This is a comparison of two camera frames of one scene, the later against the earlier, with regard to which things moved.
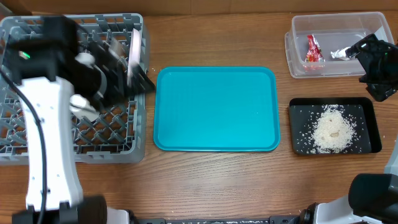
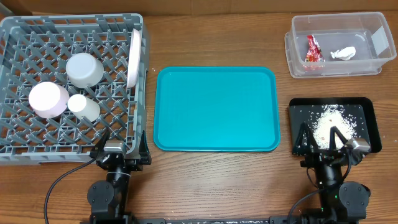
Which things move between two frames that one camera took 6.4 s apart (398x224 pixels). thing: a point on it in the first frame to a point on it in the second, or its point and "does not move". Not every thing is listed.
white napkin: [341, 53] does not move
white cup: [81, 107] does not move
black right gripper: [374, 58] to [321, 156]
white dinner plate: [135, 53] does not move
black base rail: [273, 219] does not move
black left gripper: [122, 91] to [145, 152]
